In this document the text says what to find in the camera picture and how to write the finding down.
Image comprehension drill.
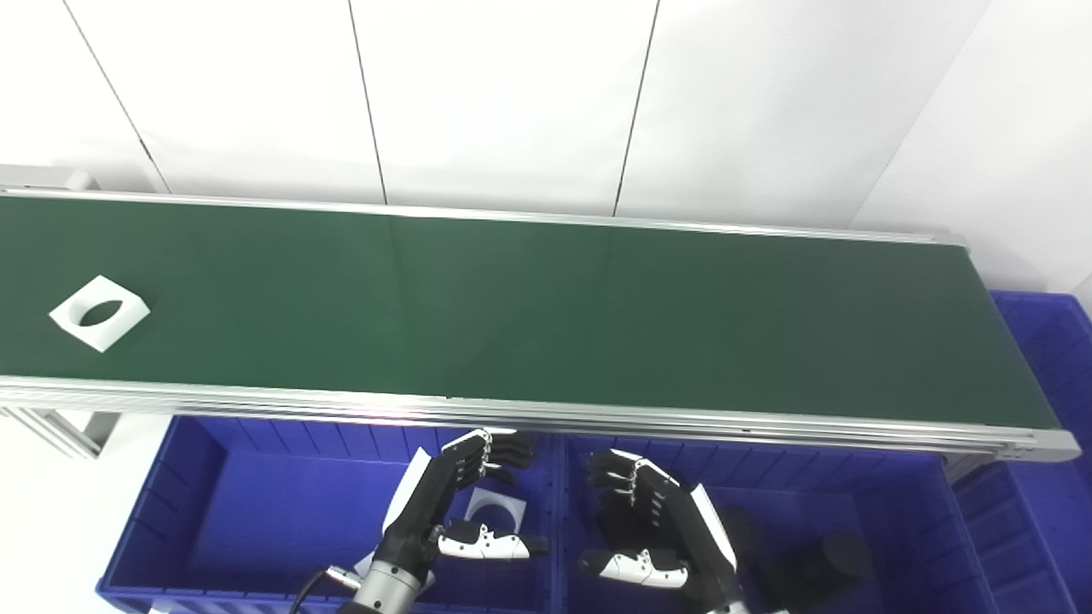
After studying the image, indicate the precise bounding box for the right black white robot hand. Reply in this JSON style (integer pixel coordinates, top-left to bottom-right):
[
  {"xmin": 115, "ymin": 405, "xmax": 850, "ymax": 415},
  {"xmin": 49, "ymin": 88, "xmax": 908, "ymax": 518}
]
[{"xmin": 579, "ymin": 449, "xmax": 742, "ymax": 609}]

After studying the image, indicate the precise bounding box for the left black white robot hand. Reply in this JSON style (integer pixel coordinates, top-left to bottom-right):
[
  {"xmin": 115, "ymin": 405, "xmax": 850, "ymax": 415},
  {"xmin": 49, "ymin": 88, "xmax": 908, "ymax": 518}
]
[{"xmin": 374, "ymin": 429, "xmax": 552, "ymax": 581}]

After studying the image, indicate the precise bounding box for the white square part with hole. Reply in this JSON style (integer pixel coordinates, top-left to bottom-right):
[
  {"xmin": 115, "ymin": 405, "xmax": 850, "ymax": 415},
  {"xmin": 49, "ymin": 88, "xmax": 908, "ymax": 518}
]
[
  {"xmin": 465, "ymin": 488, "xmax": 527, "ymax": 538},
  {"xmin": 49, "ymin": 275, "xmax": 151, "ymax": 353}
]

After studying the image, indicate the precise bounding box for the green conveyor belt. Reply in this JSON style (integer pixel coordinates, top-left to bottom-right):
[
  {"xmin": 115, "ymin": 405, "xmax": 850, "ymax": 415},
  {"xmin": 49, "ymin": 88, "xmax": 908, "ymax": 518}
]
[
  {"xmin": 0, "ymin": 194, "xmax": 1061, "ymax": 430},
  {"xmin": 0, "ymin": 164, "xmax": 1083, "ymax": 466}
]

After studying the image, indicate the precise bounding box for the blue bin with white parts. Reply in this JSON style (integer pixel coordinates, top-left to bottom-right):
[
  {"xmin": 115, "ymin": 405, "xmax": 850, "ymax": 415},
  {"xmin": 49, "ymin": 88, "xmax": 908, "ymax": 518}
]
[{"xmin": 96, "ymin": 415, "xmax": 564, "ymax": 614}]

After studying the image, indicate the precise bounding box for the black cylinder part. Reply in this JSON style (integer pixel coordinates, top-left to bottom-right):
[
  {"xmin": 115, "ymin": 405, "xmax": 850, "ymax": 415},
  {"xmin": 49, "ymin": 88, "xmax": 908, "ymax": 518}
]
[{"xmin": 759, "ymin": 529, "xmax": 875, "ymax": 611}]

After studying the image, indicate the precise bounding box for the blue bin with black parts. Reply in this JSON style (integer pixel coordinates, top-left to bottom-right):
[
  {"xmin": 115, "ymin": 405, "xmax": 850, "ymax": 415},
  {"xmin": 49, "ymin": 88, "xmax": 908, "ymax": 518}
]
[{"xmin": 555, "ymin": 435, "xmax": 999, "ymax": 614}]

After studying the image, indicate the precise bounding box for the aluminium conveyor leg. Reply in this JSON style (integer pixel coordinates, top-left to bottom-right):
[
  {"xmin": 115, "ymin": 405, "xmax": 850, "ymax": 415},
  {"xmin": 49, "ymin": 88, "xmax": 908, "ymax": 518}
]
[{"xmin": 0, "ymin": 408, "xmax": 120, "ymax": 461}]

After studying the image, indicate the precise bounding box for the empty blue bin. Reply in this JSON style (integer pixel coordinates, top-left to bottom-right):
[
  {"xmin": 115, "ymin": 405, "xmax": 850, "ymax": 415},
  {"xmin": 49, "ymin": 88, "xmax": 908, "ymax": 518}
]
[{"xmin": 951, "ymin": 290, "xmax": 1092, "ymax": 614}]

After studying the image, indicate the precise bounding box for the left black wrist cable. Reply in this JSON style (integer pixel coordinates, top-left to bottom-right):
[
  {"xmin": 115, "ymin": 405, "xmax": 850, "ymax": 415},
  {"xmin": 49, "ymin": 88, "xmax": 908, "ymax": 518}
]
[{"xmin": 290, "ymin": 567, "xmax": 363, "ymax": 614}]

